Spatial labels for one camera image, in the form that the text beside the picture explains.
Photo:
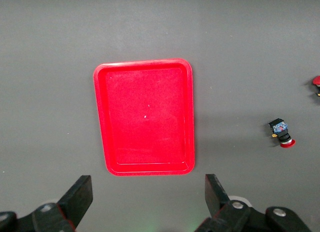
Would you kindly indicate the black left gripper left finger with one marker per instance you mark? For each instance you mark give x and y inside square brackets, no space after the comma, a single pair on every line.
[80,197]

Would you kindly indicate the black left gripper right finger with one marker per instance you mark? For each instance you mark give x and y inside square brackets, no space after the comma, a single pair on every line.
[215,197]

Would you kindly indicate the red push button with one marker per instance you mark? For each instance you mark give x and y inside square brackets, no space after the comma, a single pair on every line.
[278,127]
[317,80]

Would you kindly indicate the red plastic tray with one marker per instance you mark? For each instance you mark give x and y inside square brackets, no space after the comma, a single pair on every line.
[145,117]

